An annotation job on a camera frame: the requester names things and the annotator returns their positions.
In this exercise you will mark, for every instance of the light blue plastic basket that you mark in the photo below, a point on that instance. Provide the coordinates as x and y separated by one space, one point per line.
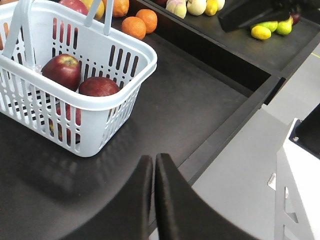
32 32

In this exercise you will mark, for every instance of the yellow lemon by melons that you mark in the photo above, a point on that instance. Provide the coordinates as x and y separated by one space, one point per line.
211 8

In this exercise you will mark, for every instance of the large orange with navel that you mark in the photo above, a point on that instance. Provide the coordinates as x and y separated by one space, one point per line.
120 8

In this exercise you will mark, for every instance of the small orange right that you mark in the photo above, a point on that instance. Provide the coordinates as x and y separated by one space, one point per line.
150 19

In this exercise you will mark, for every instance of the black right display tray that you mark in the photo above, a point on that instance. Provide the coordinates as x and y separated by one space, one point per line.
279 55

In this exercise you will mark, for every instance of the yellow orange fruit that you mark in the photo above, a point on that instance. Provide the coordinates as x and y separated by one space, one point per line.
100 10

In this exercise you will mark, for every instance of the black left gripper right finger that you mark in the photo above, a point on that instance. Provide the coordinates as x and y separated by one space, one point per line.
181 214

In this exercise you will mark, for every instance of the pink red apple right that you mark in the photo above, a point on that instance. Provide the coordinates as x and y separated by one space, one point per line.
76 5

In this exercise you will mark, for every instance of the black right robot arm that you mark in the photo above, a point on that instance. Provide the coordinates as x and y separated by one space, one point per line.
244 13

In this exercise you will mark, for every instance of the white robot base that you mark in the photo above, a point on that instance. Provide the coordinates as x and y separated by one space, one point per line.
297 181

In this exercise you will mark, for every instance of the small orange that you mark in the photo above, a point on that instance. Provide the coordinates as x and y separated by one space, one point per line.
150 19
135 27

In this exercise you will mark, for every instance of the black wooden fruit display table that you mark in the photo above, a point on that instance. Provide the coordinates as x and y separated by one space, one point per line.
188 107

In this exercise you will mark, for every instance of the pink peach in tray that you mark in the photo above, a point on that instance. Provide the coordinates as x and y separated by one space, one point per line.
177 7

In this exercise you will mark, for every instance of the white melon lower left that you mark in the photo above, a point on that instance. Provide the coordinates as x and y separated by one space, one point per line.
196 7

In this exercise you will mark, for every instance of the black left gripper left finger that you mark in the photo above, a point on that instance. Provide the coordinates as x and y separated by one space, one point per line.
126 216

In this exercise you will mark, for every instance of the green pear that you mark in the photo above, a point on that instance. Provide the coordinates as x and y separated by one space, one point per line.
284 27

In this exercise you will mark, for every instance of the small orange left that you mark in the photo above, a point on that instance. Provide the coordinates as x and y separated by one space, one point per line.
135 27

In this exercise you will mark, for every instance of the yellow lemon front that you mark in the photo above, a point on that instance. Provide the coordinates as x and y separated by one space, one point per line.
260 33

